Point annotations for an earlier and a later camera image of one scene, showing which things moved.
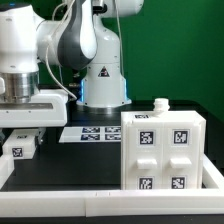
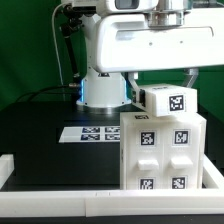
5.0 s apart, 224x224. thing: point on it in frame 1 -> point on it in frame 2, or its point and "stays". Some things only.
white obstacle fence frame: x=208 y=200 stays
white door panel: x=181 y=154 stays
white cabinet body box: x=162 y=149 stays
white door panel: x=144 y=155 stays
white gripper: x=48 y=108 -> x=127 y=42
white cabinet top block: x=20 y=144 -> x=164 y=99
